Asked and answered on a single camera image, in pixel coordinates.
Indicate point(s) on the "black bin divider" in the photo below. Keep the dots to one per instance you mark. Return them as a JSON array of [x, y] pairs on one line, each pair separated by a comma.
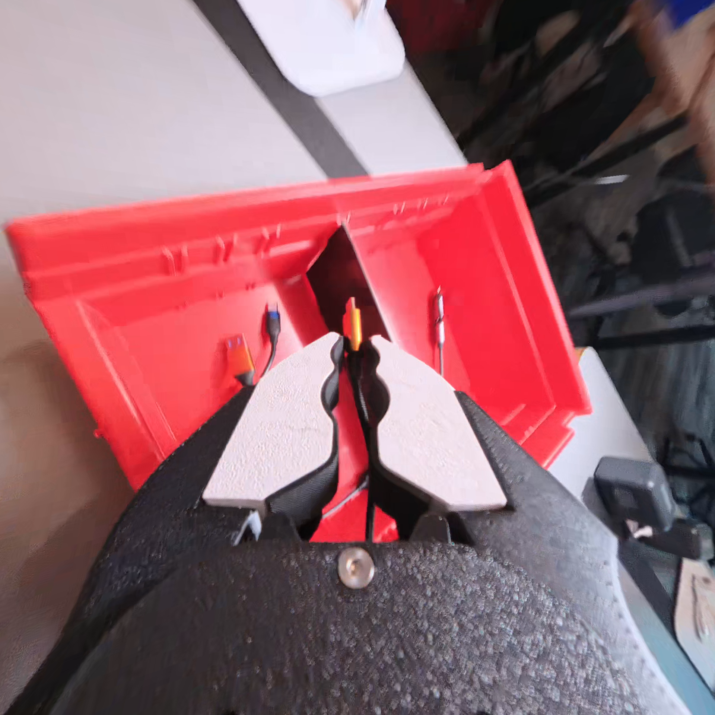
[[335, 268]]

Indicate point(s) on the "black action camera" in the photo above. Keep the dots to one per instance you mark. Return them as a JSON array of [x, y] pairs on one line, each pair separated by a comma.
[[631, 491]]

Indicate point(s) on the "black board on white stand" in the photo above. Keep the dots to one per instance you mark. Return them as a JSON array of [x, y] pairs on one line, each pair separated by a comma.
[[335, 44]]

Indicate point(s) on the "red plastic bin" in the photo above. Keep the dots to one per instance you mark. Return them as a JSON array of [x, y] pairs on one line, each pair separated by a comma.
[[475, 335]]

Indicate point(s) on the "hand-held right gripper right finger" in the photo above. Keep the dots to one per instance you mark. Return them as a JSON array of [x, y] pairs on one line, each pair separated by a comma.
[[435, 441]]

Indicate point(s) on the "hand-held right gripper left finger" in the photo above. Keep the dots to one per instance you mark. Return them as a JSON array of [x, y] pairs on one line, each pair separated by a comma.
[[273, 435]]

